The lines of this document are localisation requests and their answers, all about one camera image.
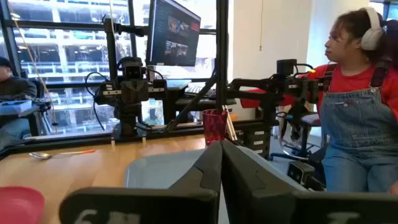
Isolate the black vertical rig post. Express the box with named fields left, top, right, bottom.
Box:
left=215, top=0, right=230, bottom=110

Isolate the black keyboard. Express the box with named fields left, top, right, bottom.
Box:
left=185, top=83, right=216, bottom=98

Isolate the beige wooden slat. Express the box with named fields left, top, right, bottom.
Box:
left=221, top=105, right=239, bottom=142

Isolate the red patterned cup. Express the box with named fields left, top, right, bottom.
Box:
left=202, top=108, right=229, bottom=147

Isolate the white over-ear headphones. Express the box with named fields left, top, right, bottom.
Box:
left=359, top=6, right=387, bottom=52

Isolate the blue box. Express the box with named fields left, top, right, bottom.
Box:
left=0, top=99, right=33, bottom=116

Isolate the black drawer cabinet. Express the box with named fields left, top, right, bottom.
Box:
left=236, top=121, right=272, bottom=160

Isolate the black table-level camera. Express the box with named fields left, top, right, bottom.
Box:
left=286, top=161, right=326, bottom=192

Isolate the black desk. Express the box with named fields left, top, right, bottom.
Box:
left=163, top=79, right=238, bottom=125

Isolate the red plastic plate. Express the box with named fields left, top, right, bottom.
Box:
left=0, top=185, right=46, bottom=224

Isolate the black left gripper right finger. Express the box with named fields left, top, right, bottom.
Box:
left=221, top=139, right=398, bottom=224

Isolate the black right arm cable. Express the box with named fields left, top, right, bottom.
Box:
left=85, top=72, right=109, bottom=131

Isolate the black window frame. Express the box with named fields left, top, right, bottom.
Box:
left=0, top=0, right=218, bottom=91

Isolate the blue-grey plastic tray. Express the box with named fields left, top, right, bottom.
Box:
left=123, top=144, right=308, bottom=224

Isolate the black aluminium table frame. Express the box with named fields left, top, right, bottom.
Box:
left=0, top=119, right=271, bottom=161

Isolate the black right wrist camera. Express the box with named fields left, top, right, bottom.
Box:
left=123, top=64, right=144, bottom=80

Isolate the black office chair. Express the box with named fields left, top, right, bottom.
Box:
left=269, top=102, right=328, bottom=163

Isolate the orange-handled fork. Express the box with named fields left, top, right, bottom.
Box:
left=29, top=149, right=96, bottom=161

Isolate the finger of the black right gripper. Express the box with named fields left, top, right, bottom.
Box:
left=121, top=80, right=136, bottom=105
left=135, top=80, right=149, bottom=105

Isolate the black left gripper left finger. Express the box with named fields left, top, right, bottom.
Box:
left=58, top=140, right=223, bottom=224

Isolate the person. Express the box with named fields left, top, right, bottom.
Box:
left=241, top=6, right=398, bottom=194
left=0, top=56, right=39, bottom=150

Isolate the black computer monitor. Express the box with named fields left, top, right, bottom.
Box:
left=145, top=0, right=202, bottom=67

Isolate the hanging yellow cable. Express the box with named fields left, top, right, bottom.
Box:
left=8, top=6, right=58, bottom=135

